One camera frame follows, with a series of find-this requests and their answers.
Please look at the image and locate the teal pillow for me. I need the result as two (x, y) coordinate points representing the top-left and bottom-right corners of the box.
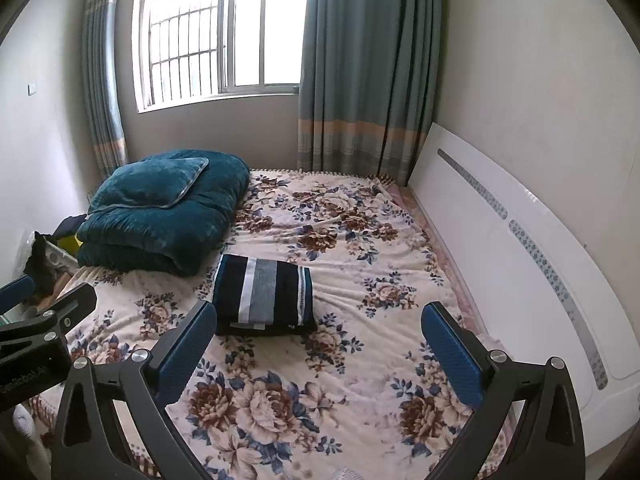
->
(89, 156), (210, 213)

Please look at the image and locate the yellow object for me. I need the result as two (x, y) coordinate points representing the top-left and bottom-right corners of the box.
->
(60, 232), (84, 259)

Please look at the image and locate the wide teal curtain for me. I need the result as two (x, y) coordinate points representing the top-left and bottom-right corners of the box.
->
(297, 0), (443, 186)

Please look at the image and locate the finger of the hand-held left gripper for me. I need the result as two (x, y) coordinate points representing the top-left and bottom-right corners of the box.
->
(0, 283), (98, 348)
(0, 275), (37, 315)

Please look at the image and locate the dark cloth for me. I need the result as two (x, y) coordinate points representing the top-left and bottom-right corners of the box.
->
(54, 214), (89, 237)

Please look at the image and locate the narrow teal curtain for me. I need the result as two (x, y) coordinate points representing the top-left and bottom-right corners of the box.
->
(82, 0), (131, 181)

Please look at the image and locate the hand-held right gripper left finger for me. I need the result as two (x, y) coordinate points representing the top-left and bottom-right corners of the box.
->
(50, 300), (218, 480)

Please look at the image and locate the black object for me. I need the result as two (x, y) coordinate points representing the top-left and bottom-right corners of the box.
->
(25, 231), (57, 297)

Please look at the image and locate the teal folded quilt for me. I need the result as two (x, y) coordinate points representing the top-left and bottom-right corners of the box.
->
(75, 149), (251, 277)

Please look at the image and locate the floral fleece blanket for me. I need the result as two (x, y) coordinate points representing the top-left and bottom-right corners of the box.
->
(30, 167), (506, 480)

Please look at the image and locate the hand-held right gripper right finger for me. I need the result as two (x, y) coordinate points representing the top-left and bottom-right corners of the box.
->
(420, 302), (586, 480)

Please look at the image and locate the barred window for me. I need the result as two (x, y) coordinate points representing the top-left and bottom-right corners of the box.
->
(132, 0), (311, 113)

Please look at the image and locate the white fuzzy object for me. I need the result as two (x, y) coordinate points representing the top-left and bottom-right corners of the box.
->
(11, 404), (41, 461)

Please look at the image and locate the navy striped knit garment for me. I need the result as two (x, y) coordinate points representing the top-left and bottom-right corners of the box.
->
(212, 254), (318, 337)

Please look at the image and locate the white glossy bed headboard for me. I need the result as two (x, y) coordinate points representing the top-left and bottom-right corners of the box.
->
(407, 122), (640, 456)

